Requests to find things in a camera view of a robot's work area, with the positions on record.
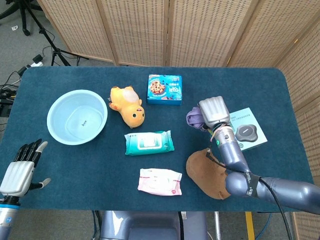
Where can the black power adapter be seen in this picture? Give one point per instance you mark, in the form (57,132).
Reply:
(37,58)

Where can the dark blue table cover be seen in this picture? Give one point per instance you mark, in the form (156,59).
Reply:
(75,170)

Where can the black office chair base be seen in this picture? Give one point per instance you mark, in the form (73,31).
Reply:
(24,17)

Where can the green wet wipes pack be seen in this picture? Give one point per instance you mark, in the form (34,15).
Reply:
(150,143)

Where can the purple cloth with yellow trim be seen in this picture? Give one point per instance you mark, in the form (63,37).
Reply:
(193,118)

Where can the wicker folding screen panel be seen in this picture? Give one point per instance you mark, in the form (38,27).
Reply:
(270,32)
(310,135)
(205,30)
(75,25)
(135,30)
(305,75)

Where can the blue cookie box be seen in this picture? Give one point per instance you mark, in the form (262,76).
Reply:
(163,87)

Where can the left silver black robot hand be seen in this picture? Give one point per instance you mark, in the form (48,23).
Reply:
(16,177)

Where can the light blue plastic basin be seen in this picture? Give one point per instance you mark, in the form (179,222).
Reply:
(62,112)

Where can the small white floor scrap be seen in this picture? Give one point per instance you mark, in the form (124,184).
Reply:
(15,27)

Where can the yellow floor tape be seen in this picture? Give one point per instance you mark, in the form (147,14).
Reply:
(250,225)

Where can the light teal speaker box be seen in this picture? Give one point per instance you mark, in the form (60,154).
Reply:
(243,117)

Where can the silver metal table leg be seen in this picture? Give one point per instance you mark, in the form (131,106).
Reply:
(217,225)

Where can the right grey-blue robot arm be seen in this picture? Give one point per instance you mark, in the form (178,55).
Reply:
(232,155)

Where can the white power strip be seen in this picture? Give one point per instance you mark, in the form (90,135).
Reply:
(35,64)

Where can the grey-blue robot torso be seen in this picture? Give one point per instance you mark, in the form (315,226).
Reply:
(150,225)

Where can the pink wet wipes pack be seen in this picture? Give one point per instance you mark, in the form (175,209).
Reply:
(160,182)

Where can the brown plush toy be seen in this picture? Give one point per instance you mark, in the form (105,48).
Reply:
(200,172)

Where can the yellow plush toy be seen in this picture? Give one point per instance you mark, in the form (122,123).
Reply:
(130,110)

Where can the black tripod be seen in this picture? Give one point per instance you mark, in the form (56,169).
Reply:
(57,53)

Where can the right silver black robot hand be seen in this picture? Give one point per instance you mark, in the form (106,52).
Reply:
(215,110)

